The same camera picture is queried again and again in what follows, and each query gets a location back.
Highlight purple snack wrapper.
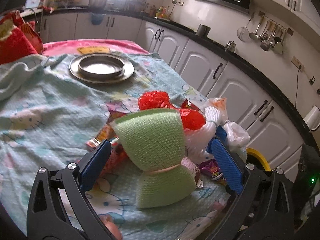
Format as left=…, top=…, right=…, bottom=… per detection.
left=198, top=159, right=224, bottom=181

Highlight white plastic bag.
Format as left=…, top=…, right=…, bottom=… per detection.
left=209, top=98, right=251, bottom=156

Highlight orange snack wrapper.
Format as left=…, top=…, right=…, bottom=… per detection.
left=86, top=101, right=129, bottom=177

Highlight white foam fruit net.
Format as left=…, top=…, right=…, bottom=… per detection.
left=184, top=106, right=221, bottom=164

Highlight red plastic bag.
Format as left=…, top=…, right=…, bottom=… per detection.
left=138, top=91, right=206, bottom=131

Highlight green foam fruit net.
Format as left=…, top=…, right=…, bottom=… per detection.
left=111, top=108, right=196, bottom=209

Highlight red snack wrapper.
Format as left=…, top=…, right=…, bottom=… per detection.
left=181, top=99, right=200, bottom=112

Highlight yellow rimmed trash bin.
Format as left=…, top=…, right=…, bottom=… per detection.
left=246, top=148, right=272, bottom=172

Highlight black kitchen countertop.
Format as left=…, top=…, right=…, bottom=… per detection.
left=19, top=4, right=320, bottom=153

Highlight white lower cabinets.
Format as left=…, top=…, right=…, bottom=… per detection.
left=40, top=11, right=304, bottom=180

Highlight white cabinets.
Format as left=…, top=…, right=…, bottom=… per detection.
left=253, top=0, right=319, bottom=33
left=40, top=11, right=304, bottom=180

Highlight light blue cartoon blanket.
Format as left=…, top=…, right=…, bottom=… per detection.
left=1, top=54, right=229, bottom=239

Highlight white electric kettle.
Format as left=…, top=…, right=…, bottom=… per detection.
left=304, top=105, right=320, bottom=132

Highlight round metal plate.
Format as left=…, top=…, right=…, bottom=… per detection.
left=69, top=53, right=135, bottom=85

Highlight hanging green spatula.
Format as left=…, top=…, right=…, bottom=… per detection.
left=273, top=29, right=286, bottom=54

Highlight pink blanket underneath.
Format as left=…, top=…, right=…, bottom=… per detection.
left=42, top=38, right=149, bottom=56

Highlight small steel teapot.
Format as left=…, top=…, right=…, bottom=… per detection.
left=225, top=41, right=236, bottom=53

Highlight hanging steel ladle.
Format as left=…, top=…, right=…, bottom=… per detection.
left=249, top=16, right=264, bottom=41

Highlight red floral cloth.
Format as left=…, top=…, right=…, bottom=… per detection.
left=1, top=10, right=43, bottom=64

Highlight dark metal cup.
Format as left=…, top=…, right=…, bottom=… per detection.
left=196, top=24, right=211, bottom=37

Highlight blue hanging basket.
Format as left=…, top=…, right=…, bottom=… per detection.
left=91, top=13, right=105, bottom=25

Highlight steel cooking pot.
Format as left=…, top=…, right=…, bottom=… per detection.
left=88, top=0, right=107, bottom=10

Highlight white upper cabinets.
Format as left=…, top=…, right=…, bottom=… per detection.
left=253, top=0, right=319, bottom=33

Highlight black power cable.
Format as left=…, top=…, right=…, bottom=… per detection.
left=294, top=68, right=301, bottom=108

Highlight wall power socket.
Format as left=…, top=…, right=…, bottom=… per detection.
left=291, top=56, right=304, bottom=72

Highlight hanging wire strainer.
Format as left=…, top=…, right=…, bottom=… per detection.
left=236, top=13, right=255, bottom=42

